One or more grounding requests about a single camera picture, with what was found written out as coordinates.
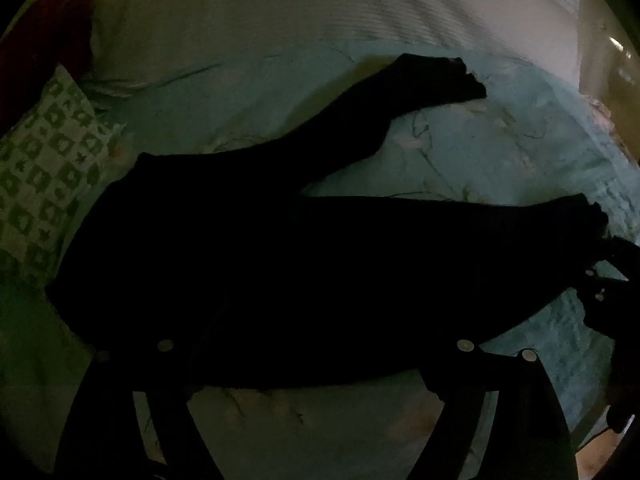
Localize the black pants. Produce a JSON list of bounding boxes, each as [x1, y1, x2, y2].
[[46, 53, 609, 395]]

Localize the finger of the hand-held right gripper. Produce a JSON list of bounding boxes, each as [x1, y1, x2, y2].
[[589, 234, 640, 283]]

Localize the teal floral bed sheet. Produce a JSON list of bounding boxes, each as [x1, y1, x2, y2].
[[0, 40, 640, 480]]

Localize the dark red cloth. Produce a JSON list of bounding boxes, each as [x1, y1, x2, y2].
[[0, 0, 97, 128]]

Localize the white ribbed blanket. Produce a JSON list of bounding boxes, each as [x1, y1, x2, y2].
[[82, 0, 583, 92]]

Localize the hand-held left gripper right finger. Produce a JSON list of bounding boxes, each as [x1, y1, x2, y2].
[[405, 300, 581, 480]]

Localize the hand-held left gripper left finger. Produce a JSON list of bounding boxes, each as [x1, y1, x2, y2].
[[62, 300, 236, 480]]

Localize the green patterned white pillow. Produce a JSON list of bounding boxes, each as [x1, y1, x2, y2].
[[0, 63, 126, 286]]

